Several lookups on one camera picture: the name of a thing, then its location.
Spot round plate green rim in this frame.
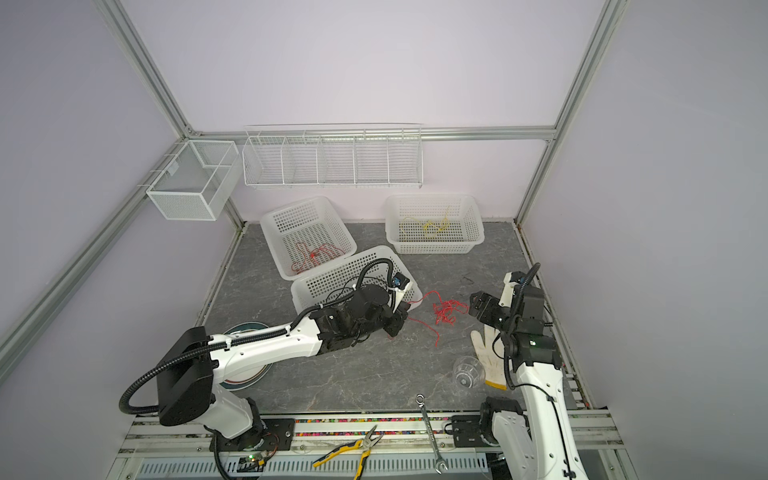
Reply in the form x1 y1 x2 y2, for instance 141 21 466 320
221 321 272 391

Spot white basket back right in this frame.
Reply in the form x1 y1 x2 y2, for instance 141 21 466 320
385 194 485 255

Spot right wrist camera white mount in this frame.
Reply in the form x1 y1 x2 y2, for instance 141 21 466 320
499 271 525 307

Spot white basket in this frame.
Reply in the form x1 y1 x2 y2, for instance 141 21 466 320
385 194 485 255
291 245 423 313
260 196 357 281

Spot white wire wall rack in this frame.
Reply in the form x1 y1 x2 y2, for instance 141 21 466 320
241 123 424 188

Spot silver wrench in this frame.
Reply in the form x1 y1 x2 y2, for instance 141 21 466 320
415 393 448 475

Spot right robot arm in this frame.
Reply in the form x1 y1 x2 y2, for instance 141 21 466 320
468 263 588 479

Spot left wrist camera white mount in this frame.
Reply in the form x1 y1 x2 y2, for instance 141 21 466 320
388 272 412 311

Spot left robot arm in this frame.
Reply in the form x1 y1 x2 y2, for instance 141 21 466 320
118 258 413 439

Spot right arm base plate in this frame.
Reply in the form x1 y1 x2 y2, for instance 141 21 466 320
449 414 498 448

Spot yellow cable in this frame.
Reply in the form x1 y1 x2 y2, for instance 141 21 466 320
400 206 451 240

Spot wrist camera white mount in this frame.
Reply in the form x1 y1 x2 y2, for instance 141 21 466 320
499 271 525 307
388 272 412 311

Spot aluminium frame rails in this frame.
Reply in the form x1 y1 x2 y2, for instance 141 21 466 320
116 410 625 460

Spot clear plastic cup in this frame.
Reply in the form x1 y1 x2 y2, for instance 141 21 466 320
453 356 485 390

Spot white basket back left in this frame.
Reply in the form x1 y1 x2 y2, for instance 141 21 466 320
260 196 357 281

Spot white work glove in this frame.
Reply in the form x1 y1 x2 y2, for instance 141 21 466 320
470 325 507 390

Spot white mesh wall box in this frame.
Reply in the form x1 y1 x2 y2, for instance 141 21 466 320
147 140 243 221

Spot yellow handled pliers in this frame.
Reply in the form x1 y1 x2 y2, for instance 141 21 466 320
312 425 383 480

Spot white basket centre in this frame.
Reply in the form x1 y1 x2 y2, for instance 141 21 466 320
291 245 423 313

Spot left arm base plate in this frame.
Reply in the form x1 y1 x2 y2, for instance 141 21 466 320
215 417 296 452

